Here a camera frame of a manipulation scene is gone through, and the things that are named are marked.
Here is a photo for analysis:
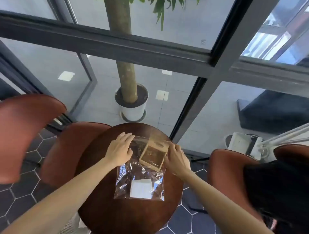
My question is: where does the person's left hand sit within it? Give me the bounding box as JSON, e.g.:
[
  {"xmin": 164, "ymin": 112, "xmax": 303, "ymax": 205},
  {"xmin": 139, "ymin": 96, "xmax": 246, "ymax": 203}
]
[{"xmin": 104, "ymin": 132, "xmax": 135, "ymax": 167}]

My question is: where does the person's right hand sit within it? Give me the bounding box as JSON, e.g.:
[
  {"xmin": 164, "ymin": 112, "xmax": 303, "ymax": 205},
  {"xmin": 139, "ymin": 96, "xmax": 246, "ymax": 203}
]
[{"xmin": 164, "ymin": 141, "xmax": 191, "ymax": 179}]

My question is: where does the light wooden box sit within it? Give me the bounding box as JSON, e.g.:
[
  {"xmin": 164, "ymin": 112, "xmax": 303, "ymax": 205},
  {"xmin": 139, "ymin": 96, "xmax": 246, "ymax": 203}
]
[{"xmin": 139, "ymin": 134, "xmax": 171, "ymax": 172}]

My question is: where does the clear plastic bag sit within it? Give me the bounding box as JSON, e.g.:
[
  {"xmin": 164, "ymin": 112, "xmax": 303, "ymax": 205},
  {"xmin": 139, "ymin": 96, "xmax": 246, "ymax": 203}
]
[{"xmin": 113, "ymin": 136, "xmax": 167, "ymax": 202}]

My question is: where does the white tissue pack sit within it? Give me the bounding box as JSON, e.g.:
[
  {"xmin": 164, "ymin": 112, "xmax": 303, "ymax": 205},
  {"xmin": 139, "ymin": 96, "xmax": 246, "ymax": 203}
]
[{"xmin": 129, "ymin": 178, "xmax": 153, "ymax": 200}]

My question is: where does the person's right forearm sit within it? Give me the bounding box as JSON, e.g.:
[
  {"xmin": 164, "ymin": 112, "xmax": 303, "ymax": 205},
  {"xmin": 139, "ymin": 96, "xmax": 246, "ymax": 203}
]
[{"xmin": 181, "ymin": 168, "xmax": 275, "ymax": 234}]

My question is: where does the person's left forearm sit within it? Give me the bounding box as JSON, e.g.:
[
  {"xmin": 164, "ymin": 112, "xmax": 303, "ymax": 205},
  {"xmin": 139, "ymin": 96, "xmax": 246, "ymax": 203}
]
[{"xmin": 1, "ymin": 157, "xmax": 117, "ymax": 234}]

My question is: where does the white plant pot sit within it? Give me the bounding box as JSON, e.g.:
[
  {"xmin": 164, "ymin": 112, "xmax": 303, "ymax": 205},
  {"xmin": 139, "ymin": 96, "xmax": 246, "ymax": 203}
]
[{"xmin": 115, "ymin": 83, "xmax": 149, "ymax": 122}]

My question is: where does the brown leather chair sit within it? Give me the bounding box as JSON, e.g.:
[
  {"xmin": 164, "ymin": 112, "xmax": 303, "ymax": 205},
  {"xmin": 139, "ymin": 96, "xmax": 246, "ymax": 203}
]
[
  {"xmin": 208, "ymin": 144, "xmax": 309, "ymax": 223},
  {"xmin": 0, "ymin": 94, "xmax": 111, "ymax": 188}
]

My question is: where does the white round planter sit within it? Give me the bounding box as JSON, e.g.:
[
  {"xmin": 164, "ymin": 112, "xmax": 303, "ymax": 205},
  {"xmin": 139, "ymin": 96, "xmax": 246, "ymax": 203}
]
[{"xmin": 224, "ymin": 134, "xmax": 260, "ymax": 151}]

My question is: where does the white metal stand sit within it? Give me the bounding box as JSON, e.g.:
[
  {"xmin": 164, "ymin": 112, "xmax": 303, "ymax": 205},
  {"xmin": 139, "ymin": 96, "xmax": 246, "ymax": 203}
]
[{"xmin": 250, "ymin": 123, "xmax": 309, "ymax": 161}]

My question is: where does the black garment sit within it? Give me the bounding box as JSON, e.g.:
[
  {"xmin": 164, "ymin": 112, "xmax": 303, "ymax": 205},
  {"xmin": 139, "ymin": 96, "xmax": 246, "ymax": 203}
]
[{"xmin": 242, "ymin": 160, "xmax": 309, "ymax": 234}]

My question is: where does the dark grey plinth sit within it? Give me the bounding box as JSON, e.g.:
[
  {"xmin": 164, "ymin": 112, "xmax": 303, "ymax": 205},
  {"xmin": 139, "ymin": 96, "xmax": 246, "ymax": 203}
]
[{"xmin": 236, "ymin": 89, "xmax": 309, "ymax": 135}]

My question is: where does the green potted tree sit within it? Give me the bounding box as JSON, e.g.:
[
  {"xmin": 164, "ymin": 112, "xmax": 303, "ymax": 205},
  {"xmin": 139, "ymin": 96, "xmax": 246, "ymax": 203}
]
[{"xmin": 104, "ymin": 0, "xmax": 201, "ymax": 104}]

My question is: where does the grey glass door frame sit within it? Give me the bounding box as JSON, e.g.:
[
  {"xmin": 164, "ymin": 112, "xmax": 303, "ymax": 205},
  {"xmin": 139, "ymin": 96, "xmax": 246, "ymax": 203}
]
[{"xmin": 47, "ymin": 0, "xmax": 98, "ymax": 115}]

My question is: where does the dark grey window frame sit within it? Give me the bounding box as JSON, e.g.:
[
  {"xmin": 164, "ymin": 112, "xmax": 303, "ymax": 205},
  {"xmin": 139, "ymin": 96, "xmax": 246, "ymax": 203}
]
[{"xmin": 0, "ymin": 0, "xmax": 309, "ymax": 145}]

